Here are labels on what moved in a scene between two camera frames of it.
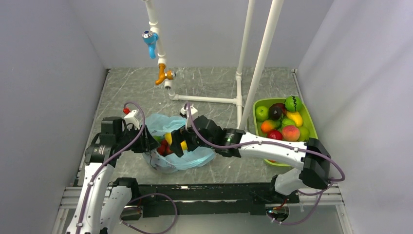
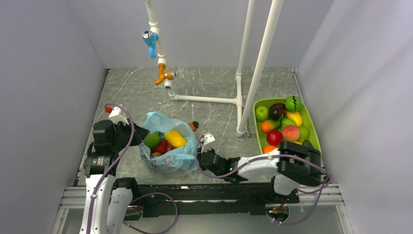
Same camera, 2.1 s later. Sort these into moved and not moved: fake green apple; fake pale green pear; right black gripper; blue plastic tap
Moved: right black gripper
Not moved: blue plastic tap; fake green apple; fake pale green pear
